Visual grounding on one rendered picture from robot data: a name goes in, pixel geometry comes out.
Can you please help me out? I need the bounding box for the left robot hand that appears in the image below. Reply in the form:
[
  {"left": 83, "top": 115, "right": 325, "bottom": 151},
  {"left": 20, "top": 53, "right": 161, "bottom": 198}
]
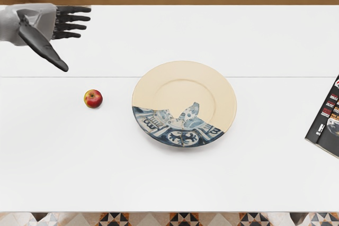
[{"left": 0, "top": 3, "right": 92, "bottom": 73}]

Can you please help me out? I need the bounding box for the cream plate with blue pattern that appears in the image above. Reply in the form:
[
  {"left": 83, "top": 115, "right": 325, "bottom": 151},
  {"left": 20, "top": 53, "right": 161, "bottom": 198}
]
[{"left": 131, "top": 60, "right": 238, "bottom": 150}]

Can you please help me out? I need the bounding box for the red yellow apple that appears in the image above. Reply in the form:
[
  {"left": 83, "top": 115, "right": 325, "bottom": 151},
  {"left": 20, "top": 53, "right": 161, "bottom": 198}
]
[{"left": 84, "top": 89, "right": 103, "bottom": 109}]

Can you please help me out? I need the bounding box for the black magazine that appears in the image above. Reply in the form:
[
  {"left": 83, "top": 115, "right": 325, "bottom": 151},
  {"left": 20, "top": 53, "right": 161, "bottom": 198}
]
[{"left": 304, "top": 74, "right": 339, "bottom": 160}]

